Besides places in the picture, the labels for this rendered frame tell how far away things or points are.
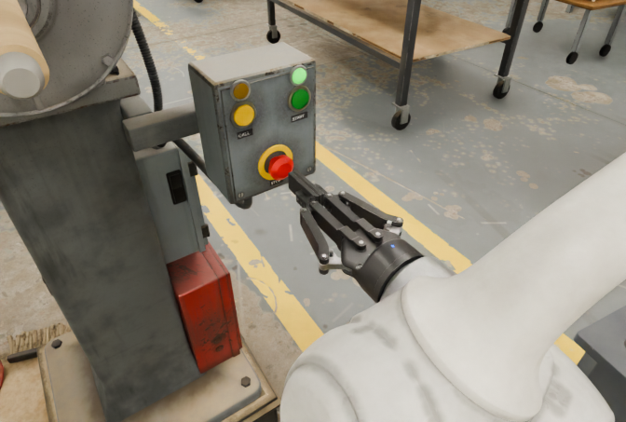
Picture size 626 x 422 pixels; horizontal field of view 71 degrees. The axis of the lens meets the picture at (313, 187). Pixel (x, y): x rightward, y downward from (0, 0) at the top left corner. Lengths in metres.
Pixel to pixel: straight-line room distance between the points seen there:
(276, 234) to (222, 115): 1.41
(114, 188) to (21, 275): 1.38
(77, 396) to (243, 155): 0.85
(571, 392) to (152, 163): 0.69
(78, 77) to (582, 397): 0.56
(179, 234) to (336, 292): 0.93
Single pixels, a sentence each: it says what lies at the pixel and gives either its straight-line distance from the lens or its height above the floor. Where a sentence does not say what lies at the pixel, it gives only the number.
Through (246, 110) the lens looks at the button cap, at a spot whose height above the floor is 1.08.
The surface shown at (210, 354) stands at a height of 0.37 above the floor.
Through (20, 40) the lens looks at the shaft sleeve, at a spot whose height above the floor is 1.26.
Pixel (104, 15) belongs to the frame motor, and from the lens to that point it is 0.54.
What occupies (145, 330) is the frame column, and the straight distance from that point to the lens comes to 1.06.
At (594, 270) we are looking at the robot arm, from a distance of 0.27.
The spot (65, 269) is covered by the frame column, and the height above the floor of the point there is 0.78.
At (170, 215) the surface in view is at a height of 0.78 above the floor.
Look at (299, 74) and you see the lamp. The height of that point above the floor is 1.11.
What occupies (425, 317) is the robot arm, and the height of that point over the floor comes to 1.14.
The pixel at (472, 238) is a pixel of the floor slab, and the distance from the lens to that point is 2.07.
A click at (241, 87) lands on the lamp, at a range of 0.59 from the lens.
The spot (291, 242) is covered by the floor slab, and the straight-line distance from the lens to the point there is 1.94.
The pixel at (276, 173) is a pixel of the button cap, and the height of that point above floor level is 0.97.
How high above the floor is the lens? 1.35
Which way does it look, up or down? 37 degrees down
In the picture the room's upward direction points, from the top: straight up
